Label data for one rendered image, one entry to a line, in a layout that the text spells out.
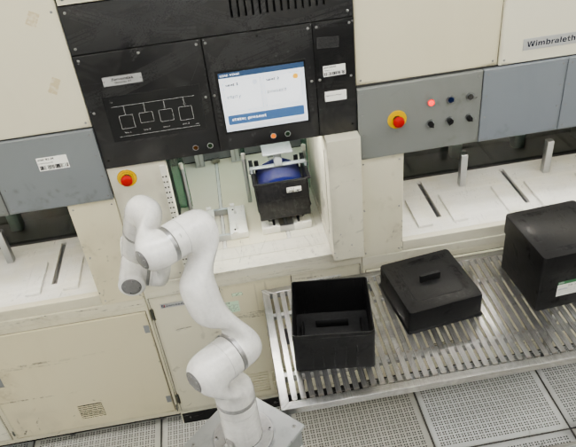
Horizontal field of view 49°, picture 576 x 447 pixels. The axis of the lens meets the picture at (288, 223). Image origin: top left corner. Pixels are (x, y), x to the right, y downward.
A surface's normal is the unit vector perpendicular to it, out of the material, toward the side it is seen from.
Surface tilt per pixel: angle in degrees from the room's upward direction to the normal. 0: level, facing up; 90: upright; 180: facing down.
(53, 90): 90
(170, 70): 90
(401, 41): 90
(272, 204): 90
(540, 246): 0
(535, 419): 0
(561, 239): 0
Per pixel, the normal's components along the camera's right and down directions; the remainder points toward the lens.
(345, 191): 0.14, 0.57
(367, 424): -0.09, -0.81
